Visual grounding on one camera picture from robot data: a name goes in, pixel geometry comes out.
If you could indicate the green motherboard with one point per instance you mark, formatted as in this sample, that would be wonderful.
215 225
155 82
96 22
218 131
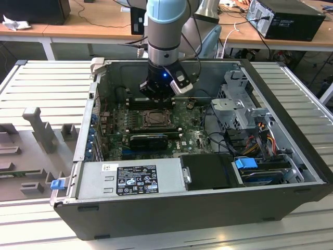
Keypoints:
192 138

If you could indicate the blue case latch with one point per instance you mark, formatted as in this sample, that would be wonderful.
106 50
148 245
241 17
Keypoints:
57 184

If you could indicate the black desktop computer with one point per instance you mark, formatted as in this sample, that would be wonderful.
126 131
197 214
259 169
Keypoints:
294 26

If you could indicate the round coin battery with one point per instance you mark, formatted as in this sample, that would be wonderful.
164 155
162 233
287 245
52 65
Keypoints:
190 105

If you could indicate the silver power supply unit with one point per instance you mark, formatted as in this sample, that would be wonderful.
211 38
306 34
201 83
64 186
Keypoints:
91 182

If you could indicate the black plastic shroud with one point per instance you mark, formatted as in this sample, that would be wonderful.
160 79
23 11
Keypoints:
208 172

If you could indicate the blue board connector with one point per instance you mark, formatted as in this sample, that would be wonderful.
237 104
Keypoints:
126 151

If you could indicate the black graphics card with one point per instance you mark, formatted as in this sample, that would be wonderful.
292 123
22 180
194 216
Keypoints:
148 142

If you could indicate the silver metal drive cage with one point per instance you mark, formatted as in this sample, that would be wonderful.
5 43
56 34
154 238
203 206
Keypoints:
226 104

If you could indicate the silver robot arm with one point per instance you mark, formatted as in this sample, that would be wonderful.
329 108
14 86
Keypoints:
164 34

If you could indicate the grey parts rack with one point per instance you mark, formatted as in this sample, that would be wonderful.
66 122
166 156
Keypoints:
31 156

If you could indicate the black monitor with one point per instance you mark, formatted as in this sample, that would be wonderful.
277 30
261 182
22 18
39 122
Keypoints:
33 11

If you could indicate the black RAM slot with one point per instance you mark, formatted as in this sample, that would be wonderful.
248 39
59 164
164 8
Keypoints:
151 108
177 128
135 105
135 102
135 99
153 131

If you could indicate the green RAM stick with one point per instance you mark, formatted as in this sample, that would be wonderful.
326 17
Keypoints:
20 173

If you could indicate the hard disk in blue carrier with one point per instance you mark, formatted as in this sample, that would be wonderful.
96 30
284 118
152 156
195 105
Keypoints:
245 164

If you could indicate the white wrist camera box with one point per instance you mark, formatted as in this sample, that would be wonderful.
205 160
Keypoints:
182 87

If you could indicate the black open PC case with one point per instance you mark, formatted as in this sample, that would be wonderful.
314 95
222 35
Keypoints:
156 216

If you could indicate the crumpled white paper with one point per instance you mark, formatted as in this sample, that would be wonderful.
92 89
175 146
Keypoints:
15 24

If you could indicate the grey case latch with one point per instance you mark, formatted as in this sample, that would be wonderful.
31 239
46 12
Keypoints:
96 65

